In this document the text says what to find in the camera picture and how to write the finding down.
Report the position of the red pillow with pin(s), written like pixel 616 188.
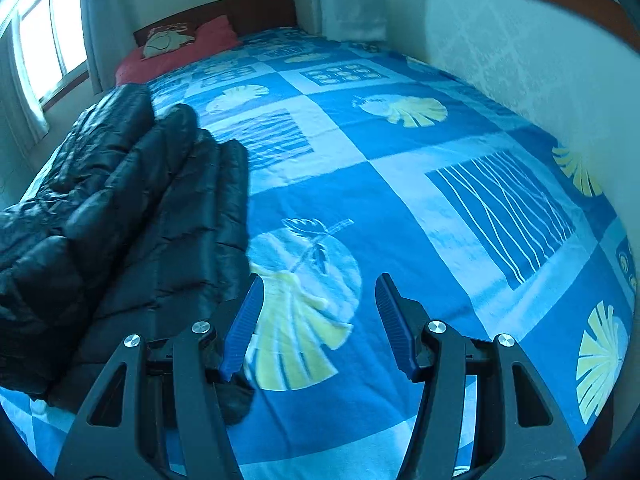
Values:
pixel 212 40

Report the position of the blue patterned bed sheet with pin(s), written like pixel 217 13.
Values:
pixel 400 185

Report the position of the wooden bed headboard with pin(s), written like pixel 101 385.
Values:
pixel 260 7

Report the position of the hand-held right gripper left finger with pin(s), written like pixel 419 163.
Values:
pixel 245 325

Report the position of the window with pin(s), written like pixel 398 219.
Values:
pixel 65 35

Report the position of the cartoon print cushion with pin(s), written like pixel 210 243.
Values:
pixel 165 42

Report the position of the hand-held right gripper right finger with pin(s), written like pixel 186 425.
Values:
pixel 395 330

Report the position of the white curtain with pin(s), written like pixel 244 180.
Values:
pixel 110 25
pixel 350 0

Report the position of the black puffer jacket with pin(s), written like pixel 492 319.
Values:
pixel 150 235

